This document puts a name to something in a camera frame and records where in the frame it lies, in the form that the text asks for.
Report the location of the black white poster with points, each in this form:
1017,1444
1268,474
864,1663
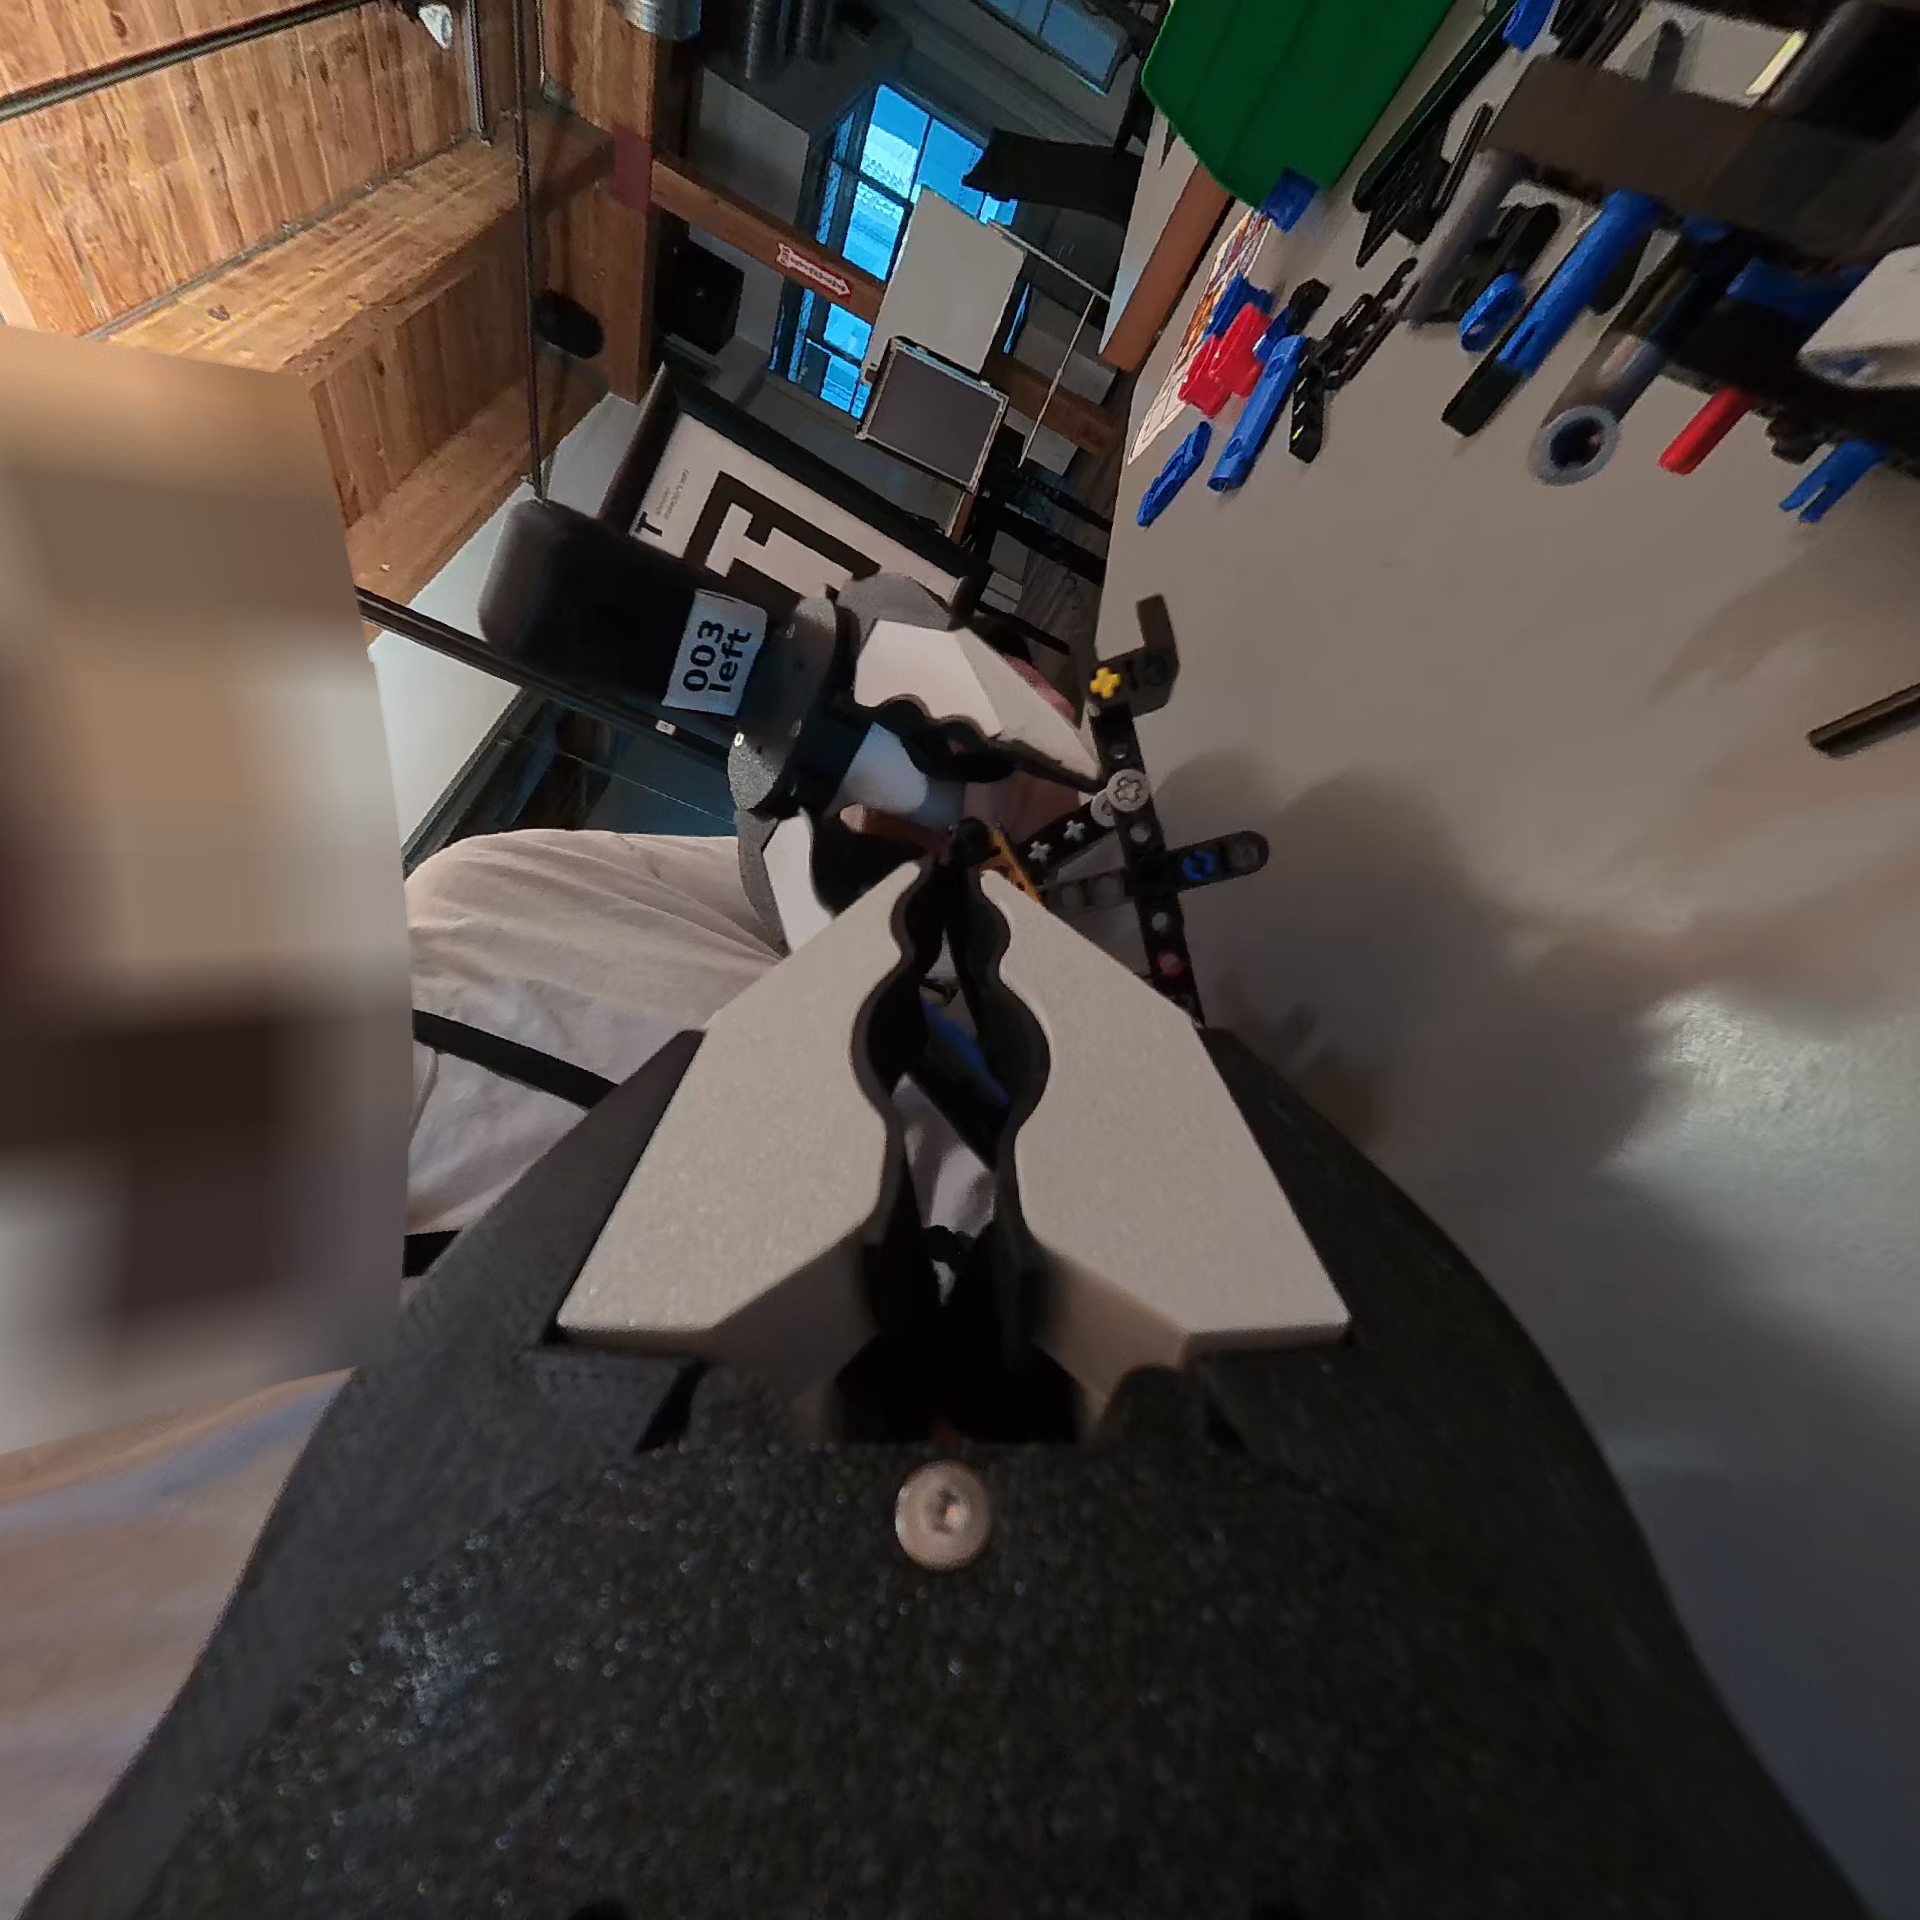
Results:
720,511

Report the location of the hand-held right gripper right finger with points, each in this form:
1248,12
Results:
1185,1185

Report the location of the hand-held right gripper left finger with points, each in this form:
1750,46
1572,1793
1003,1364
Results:
734,1185

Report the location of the pale grey lego panel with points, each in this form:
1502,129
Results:
1861,322

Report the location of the blue lego beam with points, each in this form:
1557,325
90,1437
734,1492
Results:
1256,412

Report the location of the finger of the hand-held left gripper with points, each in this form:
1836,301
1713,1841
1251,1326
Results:
795,884
975,691

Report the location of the black blue lego model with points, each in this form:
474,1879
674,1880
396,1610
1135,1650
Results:
1143,841

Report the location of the person's white shirt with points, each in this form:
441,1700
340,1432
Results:
601,930

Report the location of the black lego beam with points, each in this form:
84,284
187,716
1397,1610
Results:
1501,322

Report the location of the red lego piece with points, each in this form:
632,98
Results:
1222,368

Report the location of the grey framed screen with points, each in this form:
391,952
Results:
930,412

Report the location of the colourful printed sheet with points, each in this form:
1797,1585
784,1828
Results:
1185,420

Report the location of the black pole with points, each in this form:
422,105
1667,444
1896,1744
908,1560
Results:
450,638

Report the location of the white panel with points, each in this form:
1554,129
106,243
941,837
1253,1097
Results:
953,278

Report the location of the black parts organizer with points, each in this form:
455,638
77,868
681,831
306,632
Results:
1695,142

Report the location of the long black lego panel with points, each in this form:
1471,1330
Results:
1425,135

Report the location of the window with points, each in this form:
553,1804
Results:
901,150

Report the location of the black lego axle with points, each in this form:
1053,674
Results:
1869,716

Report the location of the green plastic bin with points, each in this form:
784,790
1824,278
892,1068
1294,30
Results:
1304,90

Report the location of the small blue lego brick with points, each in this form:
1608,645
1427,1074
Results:
1286,199

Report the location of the red white sign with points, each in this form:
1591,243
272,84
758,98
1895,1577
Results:
812,267

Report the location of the long blue lego axle connector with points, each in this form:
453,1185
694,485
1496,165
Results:
1582,278

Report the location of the short blue lego connector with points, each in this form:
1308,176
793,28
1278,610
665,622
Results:
1173,477

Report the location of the blue forked lego piece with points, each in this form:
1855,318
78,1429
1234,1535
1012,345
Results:
1831,482

